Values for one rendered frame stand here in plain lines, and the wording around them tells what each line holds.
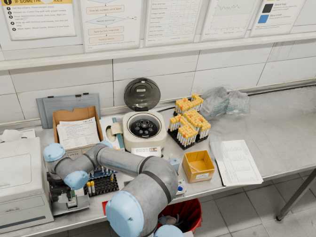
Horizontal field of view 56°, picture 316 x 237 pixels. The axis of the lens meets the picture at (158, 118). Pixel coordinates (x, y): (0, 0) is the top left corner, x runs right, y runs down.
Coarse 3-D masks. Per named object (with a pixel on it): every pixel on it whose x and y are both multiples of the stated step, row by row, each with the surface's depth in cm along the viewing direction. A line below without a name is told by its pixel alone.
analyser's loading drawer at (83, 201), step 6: (78, 198) 142; (84, 198) 143; (54, 204) 139; (60, 204) 140; (66, 204) 137; (78, 204) 140; (84, 204) 141; (54, 210) 137; (60, 210) 138; (66, 210) 138; (72, 210) 138
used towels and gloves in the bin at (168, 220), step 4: (164, 216) 214; (168, 216) 217; (160, 220) 211; (164, 220) 211; (168, 220) 212; (172, 220) 211; (176, 220) 214; (164, 224) 210; (168, 224) 210; (172, 224) 211; (176, 224) 209; (180, 224) 210; (180, 228) 208
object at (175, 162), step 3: (168, 159) 156; (171, 159) 156; (174, 159) 156; (177, 159) 156; (171, 162) 155; (174, 162) 155; (177, 162) 155; (174, 165) 155; (177, 165) 156; (174, 168) 157; (177, 168) 158; (177, 171) 161; (177, 174) 161
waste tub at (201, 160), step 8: (192, 152) 161; (200, 152) 163; (184, 160) 161; (192, 160) 167; (200, 160) 169; (208, 160) 162; (184, 168) 163; (192, 168) 165; (200, 168) 165; (208, 168) 163; (192, 176) 154; (200, 176) 156; (208, 176) 158
